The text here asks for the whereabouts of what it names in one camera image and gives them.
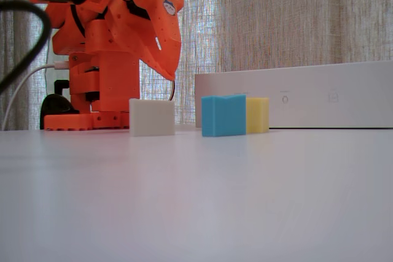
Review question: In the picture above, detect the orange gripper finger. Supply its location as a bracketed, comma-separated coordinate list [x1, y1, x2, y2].
[139, 21, 169, 76]
[128, 0, 185, 79]

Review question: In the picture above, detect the white foam cuboid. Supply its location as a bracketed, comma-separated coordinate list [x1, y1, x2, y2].
[128, 98, 176, 137]

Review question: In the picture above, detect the blue foam cuboid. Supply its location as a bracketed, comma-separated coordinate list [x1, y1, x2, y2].
[201, 93, 247, 137]

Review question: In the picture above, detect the yellow foam cuboid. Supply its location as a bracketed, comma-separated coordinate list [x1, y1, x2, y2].
[245, 96, 270, 134]

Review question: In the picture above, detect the white rectangular bin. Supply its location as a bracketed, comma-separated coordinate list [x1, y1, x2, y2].
[194, 60, 393, 129]

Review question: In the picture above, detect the black table clamp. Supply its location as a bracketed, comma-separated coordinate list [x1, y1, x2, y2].
[39, 79, 79, 129]

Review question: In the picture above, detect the white usb cable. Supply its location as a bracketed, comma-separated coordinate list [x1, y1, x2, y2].
[1, 61, 71, 131]

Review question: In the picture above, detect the thick blurred black cable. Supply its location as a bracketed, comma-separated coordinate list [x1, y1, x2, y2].
[0, 0, 53, 93]

